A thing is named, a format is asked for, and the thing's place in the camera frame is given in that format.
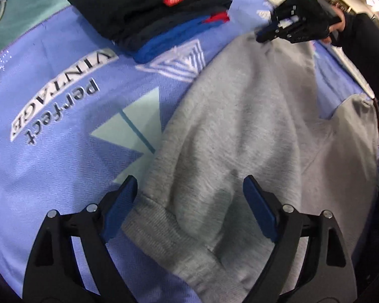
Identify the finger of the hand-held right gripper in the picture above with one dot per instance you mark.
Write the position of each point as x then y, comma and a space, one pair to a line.
268, 33

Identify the blue folded pants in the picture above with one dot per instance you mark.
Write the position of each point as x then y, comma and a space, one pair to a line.
167, 39

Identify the purple printed bedsheet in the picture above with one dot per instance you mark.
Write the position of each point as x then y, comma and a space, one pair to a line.
60, 139

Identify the teal heart print sheet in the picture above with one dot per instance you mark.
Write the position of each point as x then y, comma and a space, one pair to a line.
28, 12

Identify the person's right forearm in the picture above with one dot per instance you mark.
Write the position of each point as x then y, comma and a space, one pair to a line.
366, 44

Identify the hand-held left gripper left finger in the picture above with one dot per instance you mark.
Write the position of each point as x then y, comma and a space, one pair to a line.
118, 210

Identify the person's right hand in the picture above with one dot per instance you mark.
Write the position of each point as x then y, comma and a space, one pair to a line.
338, 26

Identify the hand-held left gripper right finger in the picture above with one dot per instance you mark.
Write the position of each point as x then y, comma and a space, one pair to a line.
260, 210

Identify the grey sweatshirt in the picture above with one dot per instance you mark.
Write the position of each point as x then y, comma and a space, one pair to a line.
240, 126

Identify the dark navy folded pants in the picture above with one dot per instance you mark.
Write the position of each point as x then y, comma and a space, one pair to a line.
145, 36

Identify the black folded pants red label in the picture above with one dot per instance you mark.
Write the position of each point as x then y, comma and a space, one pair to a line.
135, 0

